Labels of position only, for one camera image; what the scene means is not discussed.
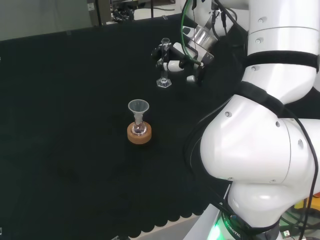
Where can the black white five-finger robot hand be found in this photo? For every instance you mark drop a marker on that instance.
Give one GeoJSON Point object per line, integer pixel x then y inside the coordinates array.
{"type": "Point", "coordinates": [173, 66]}

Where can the clear glass graduated cylinder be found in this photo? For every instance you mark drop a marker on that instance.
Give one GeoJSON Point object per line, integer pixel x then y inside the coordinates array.
{"type": "Point", "coordinates": [164, 81]}

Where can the small clear cloth clip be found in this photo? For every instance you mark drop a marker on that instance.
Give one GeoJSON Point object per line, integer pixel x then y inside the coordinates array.
{"type": "Point", "coordinates": [164, 17]}

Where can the clear plastic funnel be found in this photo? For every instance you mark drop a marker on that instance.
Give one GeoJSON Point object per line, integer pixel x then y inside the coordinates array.
{"type": "Point", "coordinates": [138, 106]}

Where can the clear round-bottom glass flask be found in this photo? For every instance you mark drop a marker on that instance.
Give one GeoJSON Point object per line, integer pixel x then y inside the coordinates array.
{"type": "Point", "coordinates": [139, 128]}

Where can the black table cloth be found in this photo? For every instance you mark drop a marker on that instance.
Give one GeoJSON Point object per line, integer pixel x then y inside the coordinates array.
{"type": "Point", "coordinates": [62, 112]}

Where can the yellow stop button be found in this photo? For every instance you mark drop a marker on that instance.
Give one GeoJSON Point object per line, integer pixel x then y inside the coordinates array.
{"type": "Point", "coordinates": [306, 201]}

